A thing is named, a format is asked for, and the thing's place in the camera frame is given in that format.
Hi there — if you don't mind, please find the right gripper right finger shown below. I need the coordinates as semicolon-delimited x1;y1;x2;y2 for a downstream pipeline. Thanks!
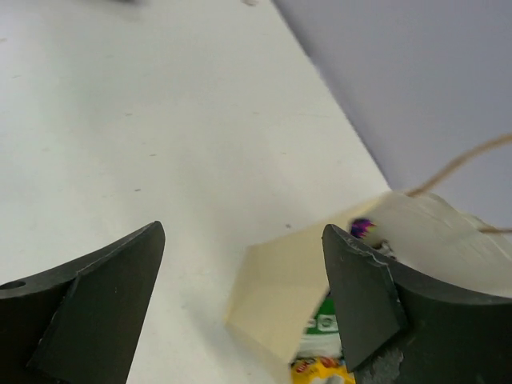
322;224;511;384

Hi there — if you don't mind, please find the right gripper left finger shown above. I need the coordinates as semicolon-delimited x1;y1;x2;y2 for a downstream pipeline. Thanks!
1;222;165;384

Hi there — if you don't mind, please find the green snack pouch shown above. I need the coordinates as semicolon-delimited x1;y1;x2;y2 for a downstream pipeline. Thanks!
296;292;342;358

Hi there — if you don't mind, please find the yellow M&M packet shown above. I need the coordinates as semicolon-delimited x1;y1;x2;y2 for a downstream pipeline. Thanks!
290;357;355;384

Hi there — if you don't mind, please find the large blue purple snack bag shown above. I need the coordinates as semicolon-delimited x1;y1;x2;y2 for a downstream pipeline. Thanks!
349;218;377;240

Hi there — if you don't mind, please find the tan paper bag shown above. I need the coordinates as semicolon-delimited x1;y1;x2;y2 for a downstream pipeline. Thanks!
223;134;512;384

